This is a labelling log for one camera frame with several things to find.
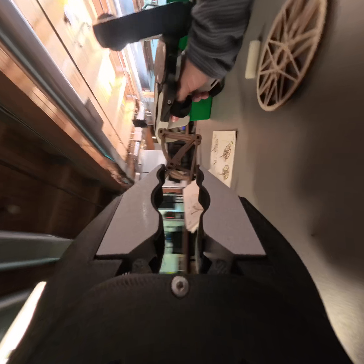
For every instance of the wooden spoked wheel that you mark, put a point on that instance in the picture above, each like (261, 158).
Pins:
(260, 88)

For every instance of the wooden cabinet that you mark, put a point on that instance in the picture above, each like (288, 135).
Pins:
(42, 119)

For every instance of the white wax cylinder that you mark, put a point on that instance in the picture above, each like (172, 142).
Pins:
(252, 59)

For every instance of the assembly instruction booklet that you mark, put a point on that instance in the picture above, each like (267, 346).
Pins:
(231, 148)

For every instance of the person's right forearm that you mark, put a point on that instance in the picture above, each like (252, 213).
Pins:
(219, 34)

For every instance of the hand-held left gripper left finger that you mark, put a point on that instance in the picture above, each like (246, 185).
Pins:
(128, 224)

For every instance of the wooden bicycle frame part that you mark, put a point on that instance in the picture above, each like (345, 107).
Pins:
(182, 153)

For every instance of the person's right hand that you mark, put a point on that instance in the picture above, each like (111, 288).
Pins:
(193, 82)

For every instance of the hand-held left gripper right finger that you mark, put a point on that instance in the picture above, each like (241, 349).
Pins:
(230, 224)

